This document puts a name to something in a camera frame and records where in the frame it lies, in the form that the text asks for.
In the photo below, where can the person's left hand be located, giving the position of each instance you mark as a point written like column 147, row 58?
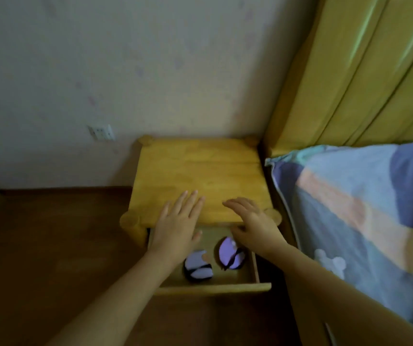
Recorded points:
column 173, row 230

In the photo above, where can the person's right hand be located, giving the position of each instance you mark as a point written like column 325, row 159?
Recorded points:
column 258, row 226

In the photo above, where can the person's left little finger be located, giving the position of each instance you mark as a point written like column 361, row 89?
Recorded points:
column 164, row 210

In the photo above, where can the person's left thumb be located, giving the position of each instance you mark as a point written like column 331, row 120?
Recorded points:
column 196, row 237

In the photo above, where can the person's left middle finger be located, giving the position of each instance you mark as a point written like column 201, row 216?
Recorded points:
column 190, row 204

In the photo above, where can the person's right thumb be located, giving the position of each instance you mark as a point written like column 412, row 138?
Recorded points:
column 238, row 234

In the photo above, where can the person's right forearm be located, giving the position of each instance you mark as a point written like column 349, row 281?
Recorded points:
column 343, row 302

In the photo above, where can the person's left forearm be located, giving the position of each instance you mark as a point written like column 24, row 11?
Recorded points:
column 120, row 302

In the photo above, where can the purple and black rolled sock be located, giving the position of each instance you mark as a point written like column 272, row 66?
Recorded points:
column 197, row 268
column 231, row 254

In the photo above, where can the wooden bedside table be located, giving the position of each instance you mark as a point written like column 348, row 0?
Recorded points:
column 199, row 176

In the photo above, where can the open wooden drawer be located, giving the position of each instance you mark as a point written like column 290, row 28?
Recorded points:
column 212, row 281

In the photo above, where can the blue patterned quilt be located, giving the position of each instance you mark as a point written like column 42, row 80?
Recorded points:
column 365, row 219

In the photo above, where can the yellow wooden headboard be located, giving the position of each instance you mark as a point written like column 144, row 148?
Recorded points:
column 354, row 72

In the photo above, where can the wooden bed frame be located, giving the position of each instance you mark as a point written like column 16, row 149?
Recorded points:
column 305, row 306

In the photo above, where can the white wall socket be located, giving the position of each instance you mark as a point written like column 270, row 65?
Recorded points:
column 101, row 132

